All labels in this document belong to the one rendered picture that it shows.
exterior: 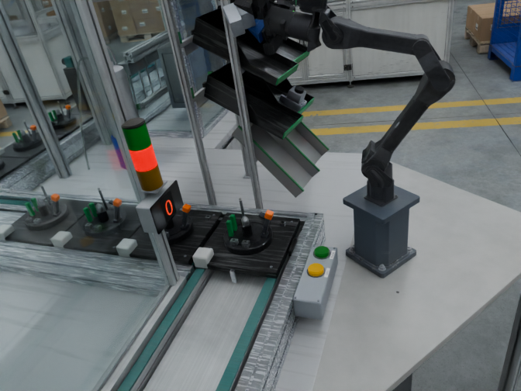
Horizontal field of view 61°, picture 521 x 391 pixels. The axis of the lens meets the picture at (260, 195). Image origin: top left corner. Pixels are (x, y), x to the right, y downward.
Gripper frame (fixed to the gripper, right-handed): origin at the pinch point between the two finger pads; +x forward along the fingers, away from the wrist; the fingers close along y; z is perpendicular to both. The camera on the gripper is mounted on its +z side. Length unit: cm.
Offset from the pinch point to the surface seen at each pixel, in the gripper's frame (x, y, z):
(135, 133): 3.7, 2.9, -40.4
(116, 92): 9.2, 8.1, -35.8
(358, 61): 79, -303, 255
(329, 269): -37, -38, -39
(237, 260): -14, -39, -47
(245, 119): 1.8, -28.7, -11.1
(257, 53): 6.9, -22.8, 7.3
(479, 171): -70, -225, 122
